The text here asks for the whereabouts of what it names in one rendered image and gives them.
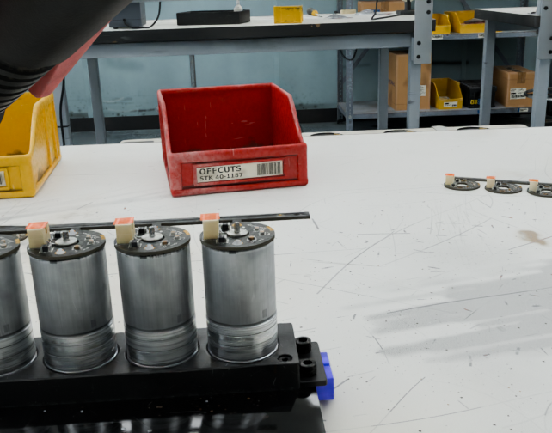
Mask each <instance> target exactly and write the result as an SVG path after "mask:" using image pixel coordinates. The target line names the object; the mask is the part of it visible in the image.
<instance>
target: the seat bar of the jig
mask: <svg viewBox="0 0 552 433"><path fill-rule="evenodd" d="M197 336H198V348H199V351H198V353H197V354H196V355H195V356H194V357H193V358H192V359H190V360H188V361H187V362H185V363H182V364H179V365H176V366H173V367H168V368H163V369H147V368H142V367H139V366H136V365H134V364H132V363H130V362H129V361H128V360H127V352H126V337H125V333H124V332H117V333H116V339H117V348H118V355H117V357H116V358H115V359H114V360H113V361H112V362H111V363H109V364H107V365H105V366H103V367H101V368H98V369H95V370H91V371H88V372H84V373H78V374H61V373H56V372H53V371H51V370H49V369H48V368H47V367H46V364H45V358H44V352H43V347H42V341H41V337H38V338H34V341H35V346H36V351H37V357H36V359H35V360H34V362H33V363H31V364H30V365H29V366H27V367H26V368H25V369H22V370H20V371H18V372H15V373H14V374H11V375H6V376H2V377H0V408H6V407H20V406H46V405H60V404H74V403H88V402H102V401H115V400H129V399H155V398H169V397H183V396H197V395H211V394H225V393H251V392H265V391H279V390H292V389H299V388H300V365H299V358H298V353H297V345H296V339H295V335H294V330H293V325H292V323H278V349H277V351H276V352H275V353H274V354H272V355H271V356H270V357H267V358H265V359H263V360H260V361H257V362H252V363H227V362H223V361H219V360H217V359H216V358H214V357H212V356H211V355H210V354H209V352H208V341H207V329H206V328H197Z"/></svg>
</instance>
